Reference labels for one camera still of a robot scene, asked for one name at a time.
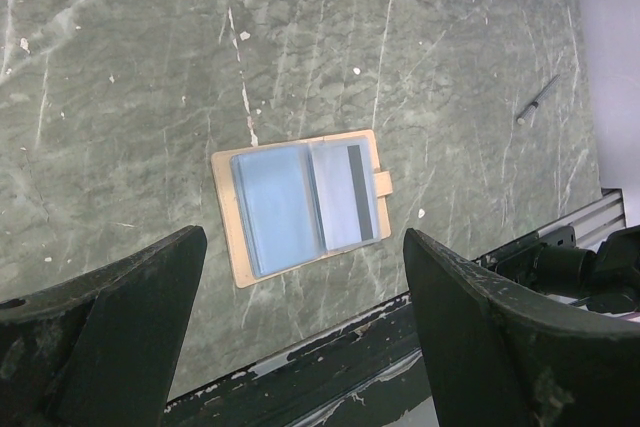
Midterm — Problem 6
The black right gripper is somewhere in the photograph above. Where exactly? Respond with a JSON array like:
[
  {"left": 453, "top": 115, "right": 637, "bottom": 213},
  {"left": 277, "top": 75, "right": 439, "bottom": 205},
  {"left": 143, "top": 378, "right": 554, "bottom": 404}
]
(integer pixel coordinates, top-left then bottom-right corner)
[{"left": 494, "top": 226, "right": 639, "bottom": 315}]

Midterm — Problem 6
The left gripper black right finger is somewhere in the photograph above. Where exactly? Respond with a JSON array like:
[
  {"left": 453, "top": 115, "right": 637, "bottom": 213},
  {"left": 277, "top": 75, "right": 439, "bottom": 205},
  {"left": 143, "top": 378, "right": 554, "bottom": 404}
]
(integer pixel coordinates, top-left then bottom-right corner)
[{"left": 403, "top": 229, "right": 639, "bottom": 426}]

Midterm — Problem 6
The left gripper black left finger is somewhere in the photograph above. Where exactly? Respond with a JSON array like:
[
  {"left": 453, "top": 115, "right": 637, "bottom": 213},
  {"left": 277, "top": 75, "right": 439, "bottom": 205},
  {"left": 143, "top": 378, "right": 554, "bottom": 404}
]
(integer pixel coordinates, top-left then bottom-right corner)
[{"left": 1, "top": 226, "right": 207, "bottom": 426}]

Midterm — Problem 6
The beige leather card holder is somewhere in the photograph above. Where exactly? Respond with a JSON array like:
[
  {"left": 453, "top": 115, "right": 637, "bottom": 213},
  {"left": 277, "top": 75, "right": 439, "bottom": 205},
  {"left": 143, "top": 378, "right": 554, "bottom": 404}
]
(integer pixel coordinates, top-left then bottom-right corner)
[{"left": 211, "top": 129, "right": 393, "bottom": 288}]

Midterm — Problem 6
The thin black metal rod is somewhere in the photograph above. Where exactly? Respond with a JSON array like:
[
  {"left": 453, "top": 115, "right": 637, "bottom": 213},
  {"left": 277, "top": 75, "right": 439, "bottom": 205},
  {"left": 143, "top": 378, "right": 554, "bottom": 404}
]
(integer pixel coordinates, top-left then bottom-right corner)
[{"left": 516, "top": 74, "right": 560, "bottom": 125}]

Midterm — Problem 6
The aluminium frame extrusion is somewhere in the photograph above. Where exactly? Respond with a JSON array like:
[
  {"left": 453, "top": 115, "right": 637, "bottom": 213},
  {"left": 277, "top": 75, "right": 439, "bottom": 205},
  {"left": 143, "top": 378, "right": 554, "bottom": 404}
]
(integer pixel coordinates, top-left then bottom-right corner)
[{"left": 538, "top": 190, "right": 626, "bottom": 249}]

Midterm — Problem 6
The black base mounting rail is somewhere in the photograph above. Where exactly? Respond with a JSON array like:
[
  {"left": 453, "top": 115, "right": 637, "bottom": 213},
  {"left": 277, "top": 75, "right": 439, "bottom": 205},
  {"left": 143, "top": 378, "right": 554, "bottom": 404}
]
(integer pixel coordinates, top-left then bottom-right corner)
[{"left": 162, "top": 226, "right": 576, "bottom": 427}]

